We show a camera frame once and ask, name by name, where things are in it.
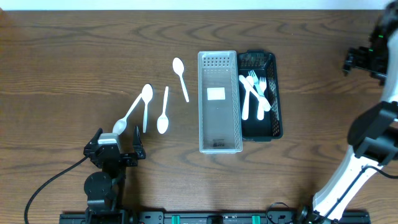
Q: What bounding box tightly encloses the white fork tines down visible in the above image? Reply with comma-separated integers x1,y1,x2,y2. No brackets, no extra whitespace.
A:
238,75,271,111

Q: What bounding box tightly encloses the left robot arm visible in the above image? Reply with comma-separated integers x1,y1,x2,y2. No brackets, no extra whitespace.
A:
83,126,146,215

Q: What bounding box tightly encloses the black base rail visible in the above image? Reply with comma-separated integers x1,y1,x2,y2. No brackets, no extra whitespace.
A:
58,210,371,224

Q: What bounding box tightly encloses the white spoon bowl down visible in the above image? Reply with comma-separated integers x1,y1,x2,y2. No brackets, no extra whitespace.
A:
157,86,169,134

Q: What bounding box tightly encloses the pale green fork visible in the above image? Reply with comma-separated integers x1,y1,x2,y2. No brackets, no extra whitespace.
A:
249,70,264,96

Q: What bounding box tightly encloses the white spoon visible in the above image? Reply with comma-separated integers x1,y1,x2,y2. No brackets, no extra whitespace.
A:
172,57,189,103
141,83,154,133
113,93,142,135
242,75,254,120

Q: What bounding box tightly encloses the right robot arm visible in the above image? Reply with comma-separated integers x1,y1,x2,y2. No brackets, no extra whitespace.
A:
294,1,397,223

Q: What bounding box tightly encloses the left black cable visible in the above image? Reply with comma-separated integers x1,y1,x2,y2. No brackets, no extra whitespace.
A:
24,155,91,224

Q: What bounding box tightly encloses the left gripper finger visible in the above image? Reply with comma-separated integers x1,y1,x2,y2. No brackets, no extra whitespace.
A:
132,126,144,153
90,128,103,145

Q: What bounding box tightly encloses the black plastic basket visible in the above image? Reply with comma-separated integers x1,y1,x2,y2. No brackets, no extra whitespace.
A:
238,50,283,142

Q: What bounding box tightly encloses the clear plastic basket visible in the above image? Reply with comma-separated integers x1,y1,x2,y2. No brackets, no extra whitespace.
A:
198,50,243,154

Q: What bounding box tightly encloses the white fork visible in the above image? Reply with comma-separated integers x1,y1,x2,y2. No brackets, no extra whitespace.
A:
257,77,267,120

